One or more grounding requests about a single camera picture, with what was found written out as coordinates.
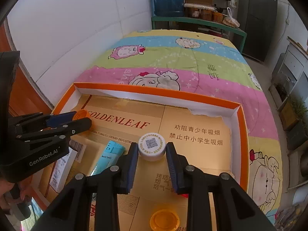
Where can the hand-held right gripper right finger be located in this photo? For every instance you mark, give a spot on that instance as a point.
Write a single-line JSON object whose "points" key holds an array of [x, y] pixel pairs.
{"points": [[172, 167]]}

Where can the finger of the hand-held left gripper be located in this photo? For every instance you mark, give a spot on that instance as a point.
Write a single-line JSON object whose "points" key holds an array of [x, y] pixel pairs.
{"points": [[79, 125], [60, 120]]}

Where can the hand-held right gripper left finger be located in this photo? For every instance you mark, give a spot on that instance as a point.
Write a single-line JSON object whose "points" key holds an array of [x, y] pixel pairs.
{"points": [[132, 167]]}

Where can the orange bottle cap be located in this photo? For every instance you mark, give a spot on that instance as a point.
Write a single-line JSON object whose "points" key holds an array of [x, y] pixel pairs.
{"points": [[83, 113]]}

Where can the white cartoon cat lighter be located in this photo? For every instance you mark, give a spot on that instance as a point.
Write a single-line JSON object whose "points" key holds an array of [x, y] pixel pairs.
{"points": [[60, 170]]}

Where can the teal floral lighter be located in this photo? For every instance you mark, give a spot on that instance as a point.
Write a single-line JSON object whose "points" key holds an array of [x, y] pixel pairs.
{"points": [[109, 154]]}

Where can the white printed bottle cap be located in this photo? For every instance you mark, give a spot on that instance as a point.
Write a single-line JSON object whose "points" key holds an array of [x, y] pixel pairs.
{"points": [[152, 146]]}

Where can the red bottle cap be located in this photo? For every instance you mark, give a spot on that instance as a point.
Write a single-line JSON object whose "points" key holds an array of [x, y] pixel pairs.
{"points": [[185, 195]]}

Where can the yellow-orange bottle cap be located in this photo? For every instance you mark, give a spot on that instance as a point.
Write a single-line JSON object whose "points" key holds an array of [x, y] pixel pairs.
{"points": [[164, 220]]}

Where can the orange-rimmed cardboard tray box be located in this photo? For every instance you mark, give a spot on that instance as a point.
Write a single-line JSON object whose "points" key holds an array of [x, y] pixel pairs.
{"points": [[154, 90]]}

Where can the person's left hand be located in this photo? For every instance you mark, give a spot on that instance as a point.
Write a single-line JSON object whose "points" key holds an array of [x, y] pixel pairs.
{"points": [[7, 197]]}

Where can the pile of clear plastic bags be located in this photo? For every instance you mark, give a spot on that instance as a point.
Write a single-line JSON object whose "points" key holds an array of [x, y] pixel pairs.
{"points": [[288, 215]]}

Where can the yellow plant pot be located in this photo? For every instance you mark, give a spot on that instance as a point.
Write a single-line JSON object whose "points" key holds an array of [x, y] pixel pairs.
{"points": [[290, 113]]}

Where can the dark green plant pot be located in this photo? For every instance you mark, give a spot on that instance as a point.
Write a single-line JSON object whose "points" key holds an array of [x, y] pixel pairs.
{"points": [[298, 133]]}

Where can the green metal table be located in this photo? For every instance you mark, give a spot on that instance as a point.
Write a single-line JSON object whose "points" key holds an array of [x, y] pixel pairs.
{"points": [[199, 25]]}

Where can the amber plastic food container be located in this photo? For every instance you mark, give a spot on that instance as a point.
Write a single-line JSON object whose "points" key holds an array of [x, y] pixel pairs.
{"points": [[206, 15], [192, 12], [217, 17]]}

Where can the clear plastic bag of bread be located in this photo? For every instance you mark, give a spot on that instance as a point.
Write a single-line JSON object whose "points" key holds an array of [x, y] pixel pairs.
{"points": [[231, 20]]}

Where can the white kitchen counter cabinet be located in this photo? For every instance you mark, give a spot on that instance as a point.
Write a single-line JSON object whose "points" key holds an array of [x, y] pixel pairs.
{"points": [[293, 60]]}

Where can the black lidded pot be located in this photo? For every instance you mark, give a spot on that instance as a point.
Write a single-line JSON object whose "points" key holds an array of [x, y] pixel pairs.
{"points": [[218, 9]]}

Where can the dark grey refrigerator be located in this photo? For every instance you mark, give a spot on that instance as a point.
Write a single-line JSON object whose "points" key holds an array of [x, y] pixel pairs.
{"points": [[259, 16]]}

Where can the red-brown wooden door frame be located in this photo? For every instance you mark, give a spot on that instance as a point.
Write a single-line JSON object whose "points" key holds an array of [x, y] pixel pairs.
{"points": [[26, 93]]}

